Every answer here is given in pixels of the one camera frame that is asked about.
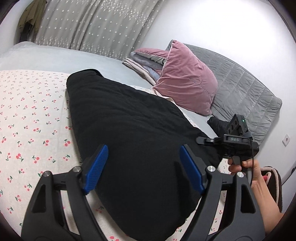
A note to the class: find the person's right hand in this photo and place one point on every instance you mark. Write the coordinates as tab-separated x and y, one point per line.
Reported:
249	164

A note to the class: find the brown plush slipper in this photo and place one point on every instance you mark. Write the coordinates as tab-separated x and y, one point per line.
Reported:
273	181

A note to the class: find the person's right forearm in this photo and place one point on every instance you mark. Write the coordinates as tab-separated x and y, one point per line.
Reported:
269	210

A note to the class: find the cherry print bed cover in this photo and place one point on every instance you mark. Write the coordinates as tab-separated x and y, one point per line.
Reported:
36	136

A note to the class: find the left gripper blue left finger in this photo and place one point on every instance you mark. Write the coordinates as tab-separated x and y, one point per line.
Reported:
92	168

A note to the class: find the pink velvet pillow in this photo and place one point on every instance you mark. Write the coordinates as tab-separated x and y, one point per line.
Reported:
187	80

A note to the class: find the grey dotted curtain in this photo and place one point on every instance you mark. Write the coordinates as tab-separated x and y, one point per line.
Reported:
107	28

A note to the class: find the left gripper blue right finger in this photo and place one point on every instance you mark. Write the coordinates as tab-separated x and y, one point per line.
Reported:
194	167

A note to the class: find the black cloth by headboard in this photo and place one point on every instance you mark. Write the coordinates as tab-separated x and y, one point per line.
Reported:
219	127

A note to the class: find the folded blankets stack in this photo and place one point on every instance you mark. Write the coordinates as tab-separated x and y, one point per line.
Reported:
147	63

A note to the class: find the grey quilted headboard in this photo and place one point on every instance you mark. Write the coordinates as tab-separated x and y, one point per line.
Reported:
239	92

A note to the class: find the white wall socket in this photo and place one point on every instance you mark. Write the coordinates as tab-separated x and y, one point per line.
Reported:
286	140

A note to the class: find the black quilted jacket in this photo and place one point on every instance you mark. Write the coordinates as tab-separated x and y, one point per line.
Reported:
143	186

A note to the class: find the olive hanging coat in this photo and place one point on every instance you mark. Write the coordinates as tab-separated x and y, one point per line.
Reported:
31	18

